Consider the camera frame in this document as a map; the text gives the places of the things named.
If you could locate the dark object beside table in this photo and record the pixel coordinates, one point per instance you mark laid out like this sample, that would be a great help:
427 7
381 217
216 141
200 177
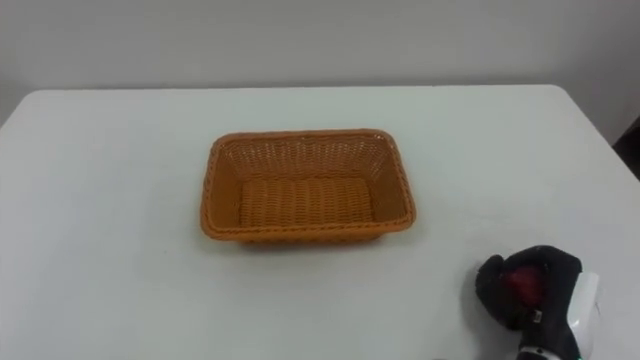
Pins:
631 150

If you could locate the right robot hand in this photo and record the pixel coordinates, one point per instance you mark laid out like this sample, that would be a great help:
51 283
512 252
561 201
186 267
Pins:
555 310

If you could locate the white table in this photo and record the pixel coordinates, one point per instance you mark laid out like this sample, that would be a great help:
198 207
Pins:
125 200

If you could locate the orange woven basket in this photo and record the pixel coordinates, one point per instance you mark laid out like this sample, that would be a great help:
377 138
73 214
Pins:
305 200

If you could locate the red soft toy fruit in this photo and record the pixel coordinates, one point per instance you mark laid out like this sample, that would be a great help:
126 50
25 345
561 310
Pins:
525 285

